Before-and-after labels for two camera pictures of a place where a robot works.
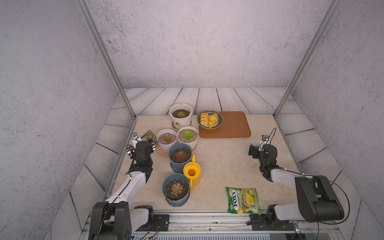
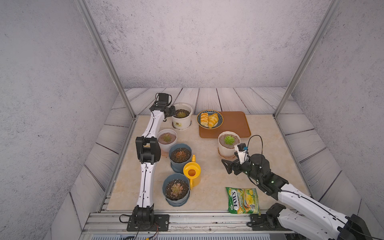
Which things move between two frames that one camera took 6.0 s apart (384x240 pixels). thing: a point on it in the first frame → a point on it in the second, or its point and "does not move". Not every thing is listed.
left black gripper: x=150 y=147 → x=173 y=111
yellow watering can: x=192 y=171 does not move
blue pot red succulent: x=180 y=154 does not move
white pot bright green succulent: x=188 y=135 → x=227 y=140
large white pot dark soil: x=180 y=114 does not move
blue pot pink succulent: x=176 y=189 does not move
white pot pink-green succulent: x=165 y=138 does not move
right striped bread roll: x=212 y=120 does not move
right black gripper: x=256 y=152 → x=229 y=169
